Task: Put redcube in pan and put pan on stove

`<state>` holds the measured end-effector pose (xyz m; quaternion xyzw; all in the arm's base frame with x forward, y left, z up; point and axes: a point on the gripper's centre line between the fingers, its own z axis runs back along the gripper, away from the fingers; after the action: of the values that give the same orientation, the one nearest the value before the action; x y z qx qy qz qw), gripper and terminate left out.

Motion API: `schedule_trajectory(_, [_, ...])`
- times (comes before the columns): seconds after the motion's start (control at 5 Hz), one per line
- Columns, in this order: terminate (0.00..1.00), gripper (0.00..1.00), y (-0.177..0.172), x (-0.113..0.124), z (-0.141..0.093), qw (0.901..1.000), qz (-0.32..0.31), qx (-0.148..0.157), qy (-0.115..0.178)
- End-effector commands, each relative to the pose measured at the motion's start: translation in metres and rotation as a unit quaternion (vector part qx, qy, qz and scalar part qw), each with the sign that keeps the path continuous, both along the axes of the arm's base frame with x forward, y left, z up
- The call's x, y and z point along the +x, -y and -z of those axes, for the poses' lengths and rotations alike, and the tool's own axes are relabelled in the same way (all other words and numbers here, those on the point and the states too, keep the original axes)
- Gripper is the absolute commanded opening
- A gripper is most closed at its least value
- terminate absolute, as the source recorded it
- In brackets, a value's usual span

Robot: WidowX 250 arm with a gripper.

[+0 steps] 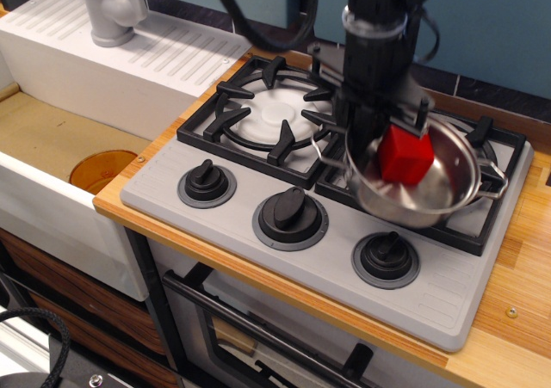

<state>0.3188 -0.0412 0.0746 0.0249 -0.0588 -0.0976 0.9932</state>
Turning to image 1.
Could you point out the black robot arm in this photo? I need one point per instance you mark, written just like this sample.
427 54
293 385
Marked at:
383 19

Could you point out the black middle stove knob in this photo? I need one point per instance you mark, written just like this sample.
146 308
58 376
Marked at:
290 221

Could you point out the black left burner grate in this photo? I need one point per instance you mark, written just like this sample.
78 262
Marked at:
272 118

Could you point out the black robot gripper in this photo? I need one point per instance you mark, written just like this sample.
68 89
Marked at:
375 88

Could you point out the black left stove knob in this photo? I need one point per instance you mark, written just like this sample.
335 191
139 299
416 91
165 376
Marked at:
206 186

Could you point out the black right burner grate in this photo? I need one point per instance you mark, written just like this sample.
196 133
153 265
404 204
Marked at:
481 225

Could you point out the toy oven door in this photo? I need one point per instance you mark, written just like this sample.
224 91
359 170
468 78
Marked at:
242 361

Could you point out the stainless steel pan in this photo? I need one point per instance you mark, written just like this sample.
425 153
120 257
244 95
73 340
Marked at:
455 178

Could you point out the black right stove knob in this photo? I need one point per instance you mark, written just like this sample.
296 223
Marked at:
385 260

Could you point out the wooden drawer front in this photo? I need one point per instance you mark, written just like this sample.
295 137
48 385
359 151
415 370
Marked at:
103 323

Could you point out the orange plastic plate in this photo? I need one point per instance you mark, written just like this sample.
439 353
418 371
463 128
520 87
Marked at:
95 172

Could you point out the black oven door handle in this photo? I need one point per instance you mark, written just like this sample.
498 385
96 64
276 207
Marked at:
190 287

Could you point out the grey toy stove top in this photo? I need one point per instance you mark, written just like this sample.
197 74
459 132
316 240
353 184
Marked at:
438 307

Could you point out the white toy sink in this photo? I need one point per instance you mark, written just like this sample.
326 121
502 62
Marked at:
65 98

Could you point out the black stove knob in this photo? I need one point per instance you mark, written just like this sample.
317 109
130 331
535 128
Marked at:
206 186
290 221
385 260

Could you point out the red wooden cube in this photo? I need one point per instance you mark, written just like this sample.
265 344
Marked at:
404 157

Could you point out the grey toy faucet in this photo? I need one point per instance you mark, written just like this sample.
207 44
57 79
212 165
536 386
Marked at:
113 21

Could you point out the black burner grate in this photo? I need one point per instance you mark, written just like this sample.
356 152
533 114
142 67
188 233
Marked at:
272 118
481 225

